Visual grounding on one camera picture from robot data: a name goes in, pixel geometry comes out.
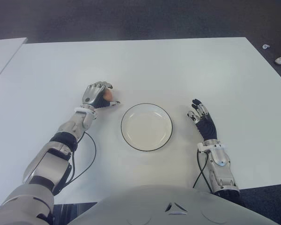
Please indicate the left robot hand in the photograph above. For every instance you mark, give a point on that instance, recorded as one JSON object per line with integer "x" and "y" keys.
{"x": 92, "y": 93}

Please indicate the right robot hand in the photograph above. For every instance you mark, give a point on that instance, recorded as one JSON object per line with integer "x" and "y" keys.
{"x": 208, "y": 127}

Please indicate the red-yellow apple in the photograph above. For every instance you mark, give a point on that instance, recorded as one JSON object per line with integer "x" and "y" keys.
{"x": 108, "y": 95}

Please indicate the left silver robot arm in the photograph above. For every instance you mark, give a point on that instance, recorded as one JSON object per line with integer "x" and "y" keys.
{"x": 68, "y": 126}

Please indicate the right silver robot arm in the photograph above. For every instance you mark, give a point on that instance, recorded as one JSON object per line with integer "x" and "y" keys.
{"x": 221, "y": 159}

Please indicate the white plate with black rim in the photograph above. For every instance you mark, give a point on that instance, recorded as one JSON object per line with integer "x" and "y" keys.
{"x": 146, "y": 127}

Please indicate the grey robot torso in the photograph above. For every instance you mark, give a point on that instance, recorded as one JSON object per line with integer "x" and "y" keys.
{"x": 168, "y": 211}

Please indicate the white side table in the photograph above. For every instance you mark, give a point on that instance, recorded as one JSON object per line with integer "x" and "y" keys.
{"x": 2, "y": 56}

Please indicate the small white floor object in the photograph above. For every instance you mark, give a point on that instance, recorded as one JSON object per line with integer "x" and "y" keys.
{"x": 265, "y": 46}

